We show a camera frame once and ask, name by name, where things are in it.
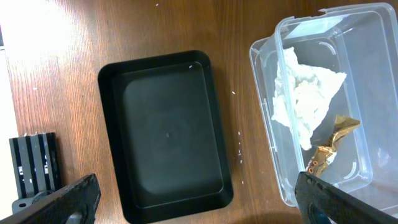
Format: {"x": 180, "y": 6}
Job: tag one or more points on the black rectangular tray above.
{"x": 166, "y": 136}

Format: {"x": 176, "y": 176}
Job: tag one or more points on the striped black grey mount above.
{"x": 36, "y": 169}

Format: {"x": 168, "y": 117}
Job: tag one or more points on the clear plastic waste bin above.
{"x": 361, "y": 41}

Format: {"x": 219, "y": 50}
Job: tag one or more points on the white paper napkin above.
{"x": 312, "y": 89}

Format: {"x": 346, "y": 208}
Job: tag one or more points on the gold candy wrapper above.
{"x": 326, "y": 153}

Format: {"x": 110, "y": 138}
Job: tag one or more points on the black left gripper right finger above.
{"x": 320, "y": 202}

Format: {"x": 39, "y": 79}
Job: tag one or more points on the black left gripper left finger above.
{"x": 73, "y": 203}

